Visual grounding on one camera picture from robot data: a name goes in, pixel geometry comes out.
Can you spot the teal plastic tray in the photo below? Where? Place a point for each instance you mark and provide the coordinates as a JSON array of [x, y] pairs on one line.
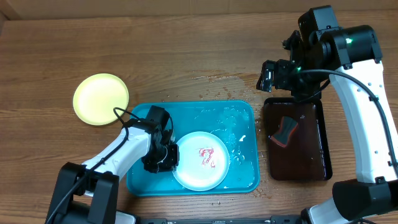
[[233, 122]]

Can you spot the light blue plate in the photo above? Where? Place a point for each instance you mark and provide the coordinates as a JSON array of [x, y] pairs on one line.
[[203, 161]]

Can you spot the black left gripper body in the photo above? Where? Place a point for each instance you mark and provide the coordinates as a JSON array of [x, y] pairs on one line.
[[162, 159]]

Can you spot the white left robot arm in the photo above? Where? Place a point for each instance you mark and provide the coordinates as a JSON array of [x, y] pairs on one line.
[[88, 192]]

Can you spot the orange and black sponge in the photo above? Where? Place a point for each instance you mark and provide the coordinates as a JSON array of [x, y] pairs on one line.
[[286, 128]]

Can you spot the black rail at table edge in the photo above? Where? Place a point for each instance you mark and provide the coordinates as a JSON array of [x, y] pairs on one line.
[[275, 219]]

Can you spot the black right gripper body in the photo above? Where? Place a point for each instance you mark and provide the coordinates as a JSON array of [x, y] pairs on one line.
[[289, 78]]

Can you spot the yellow plate with red stain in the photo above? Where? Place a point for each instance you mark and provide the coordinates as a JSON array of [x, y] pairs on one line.
[[97, 96]]

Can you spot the black water tray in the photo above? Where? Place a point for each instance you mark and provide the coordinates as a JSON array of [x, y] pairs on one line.
[[307, 155]]

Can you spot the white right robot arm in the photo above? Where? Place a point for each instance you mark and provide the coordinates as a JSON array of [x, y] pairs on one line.
[[351, 61]]

